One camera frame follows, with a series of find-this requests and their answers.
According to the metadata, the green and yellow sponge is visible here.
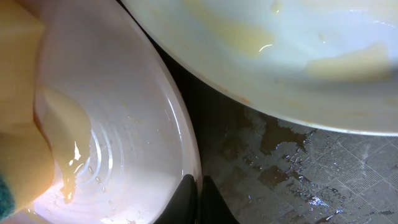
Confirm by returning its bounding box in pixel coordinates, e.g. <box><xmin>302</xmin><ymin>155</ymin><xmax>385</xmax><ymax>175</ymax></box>
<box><xmin>1</xmin><ymin>0</ymin><xmax>55</xmax><ymax>219</ymax></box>

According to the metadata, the white plate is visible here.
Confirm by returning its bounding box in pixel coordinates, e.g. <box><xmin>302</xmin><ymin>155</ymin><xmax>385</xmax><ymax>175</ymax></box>
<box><xmin>124</xmin><ymin>0</ymin><xmax>397</xmax><ymax>136</ymax></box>
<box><xmin>29</xmin><ymin>0</ymin><xmax>201</xmax><ymax>223</ymax></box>

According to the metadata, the white plate top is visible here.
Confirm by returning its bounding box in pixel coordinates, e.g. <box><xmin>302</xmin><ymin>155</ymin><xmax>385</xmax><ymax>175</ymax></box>
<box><xmin>124</xmin><ymin>0</ymin><xmax>397</xmax><ymax>136</ymax></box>

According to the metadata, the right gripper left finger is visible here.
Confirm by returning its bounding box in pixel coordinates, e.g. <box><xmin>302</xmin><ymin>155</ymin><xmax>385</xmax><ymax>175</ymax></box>
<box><xmin>154</xmin><ymin>174</ymin><xmax>198</xmax><ymax>224</ymax></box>

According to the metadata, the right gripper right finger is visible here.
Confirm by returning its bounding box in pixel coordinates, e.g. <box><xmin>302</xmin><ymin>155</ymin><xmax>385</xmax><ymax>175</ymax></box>
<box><xmin>200</xmin><ymin>175</ymin><xmax>239</xmax><ymax>224</ymax></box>

